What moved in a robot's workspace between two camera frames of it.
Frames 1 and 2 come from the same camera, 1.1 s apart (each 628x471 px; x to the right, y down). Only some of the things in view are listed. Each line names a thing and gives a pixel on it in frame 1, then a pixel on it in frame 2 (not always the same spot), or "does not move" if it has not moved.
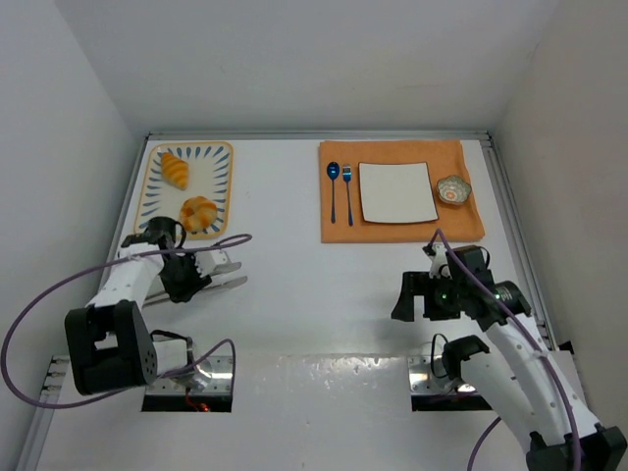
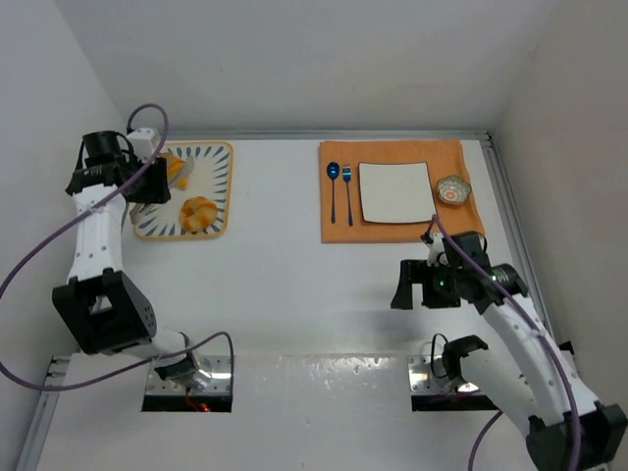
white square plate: [396, 192] does not move
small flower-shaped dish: [453, 189] does not move
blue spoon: [333, 172] does not move
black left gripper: [197, 274] → [153, 182]
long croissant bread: [175, 171] does not move
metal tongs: [217, 270] → [188, 166]
